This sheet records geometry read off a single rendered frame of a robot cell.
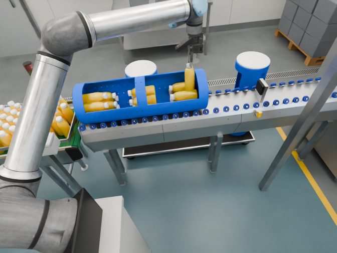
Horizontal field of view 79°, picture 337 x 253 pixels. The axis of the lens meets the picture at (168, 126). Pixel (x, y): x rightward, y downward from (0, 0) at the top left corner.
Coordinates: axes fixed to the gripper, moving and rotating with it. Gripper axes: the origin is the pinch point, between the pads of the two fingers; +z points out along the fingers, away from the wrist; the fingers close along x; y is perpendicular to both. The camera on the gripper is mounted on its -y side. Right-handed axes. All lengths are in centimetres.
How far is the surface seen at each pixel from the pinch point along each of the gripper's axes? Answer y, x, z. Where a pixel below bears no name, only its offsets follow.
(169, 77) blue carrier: -12.0, 12.7, 16.2
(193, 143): 11, 24, 115
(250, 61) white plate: 61, 36, 25
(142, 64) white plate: -33, 52, 26
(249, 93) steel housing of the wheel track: 52, 8, 37
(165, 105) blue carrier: -18.3, -13.9, 19.6
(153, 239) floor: -41, -63, 132
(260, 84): 53, 0, 22
